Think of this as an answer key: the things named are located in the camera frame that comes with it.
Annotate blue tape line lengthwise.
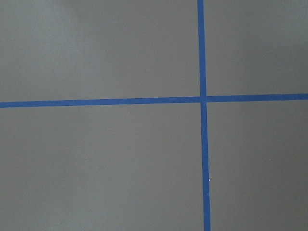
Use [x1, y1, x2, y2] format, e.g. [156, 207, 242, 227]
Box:
[197, 0, 211, 231]

